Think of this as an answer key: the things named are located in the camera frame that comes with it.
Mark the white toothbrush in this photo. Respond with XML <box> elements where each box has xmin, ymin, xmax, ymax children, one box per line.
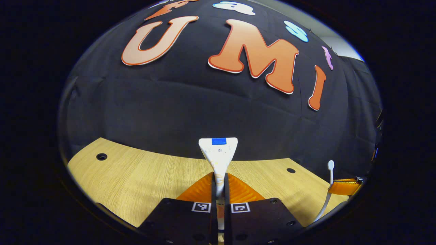
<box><xmin>313</xmin><ymin>160</ymin><xmax>335</xmax><ymax>222</ymax></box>

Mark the black backdrop cloth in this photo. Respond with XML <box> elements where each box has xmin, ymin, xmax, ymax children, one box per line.
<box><xmin>58</xmin><ymin>0</ymin><xmax>384</xmax><ymax>191</ymax></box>

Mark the wooden desktop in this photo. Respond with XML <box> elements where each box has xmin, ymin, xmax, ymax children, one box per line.
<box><xmin>67</xmin><ymin>137</ymin><xmax>351</xmax><ymax>245</ymax></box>

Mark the white toothpaste tube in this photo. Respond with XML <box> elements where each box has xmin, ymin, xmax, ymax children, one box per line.
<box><xmin>199</xmin><ymin>137</ymin><xmax>238</xmax><ymax>232</ymax></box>

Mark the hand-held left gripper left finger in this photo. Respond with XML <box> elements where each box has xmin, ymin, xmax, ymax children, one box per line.
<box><xmin>136</xmin><ymin>172</ymin><xmax>219</xmax><ymax>245</ymax></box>

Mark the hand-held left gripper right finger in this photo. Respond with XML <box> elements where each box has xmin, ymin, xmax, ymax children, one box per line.
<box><xmin>224</xmin><ymin>172</ymin><xmax>307</xmax><ymax>245</ymax></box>

